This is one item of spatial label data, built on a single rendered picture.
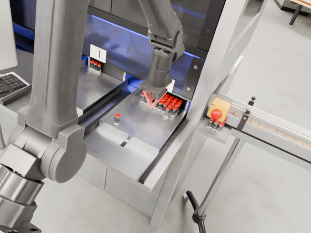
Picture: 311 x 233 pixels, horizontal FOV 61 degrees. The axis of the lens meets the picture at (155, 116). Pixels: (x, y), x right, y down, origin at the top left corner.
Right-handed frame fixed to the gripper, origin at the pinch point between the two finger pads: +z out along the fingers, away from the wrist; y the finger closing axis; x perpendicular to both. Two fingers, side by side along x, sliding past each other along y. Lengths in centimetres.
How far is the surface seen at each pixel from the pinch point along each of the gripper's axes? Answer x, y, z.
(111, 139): 11.2, -3.3, 20.4
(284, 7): -22, 823, 119
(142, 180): -8.1, -13.8, 17.9
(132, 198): 8, 24, 92
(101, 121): 18.2, -0.2, 17.5
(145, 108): 10.6, 22.1, 20.8
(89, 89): 37.7, 17.0, 20.9
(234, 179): -48, 99, 110
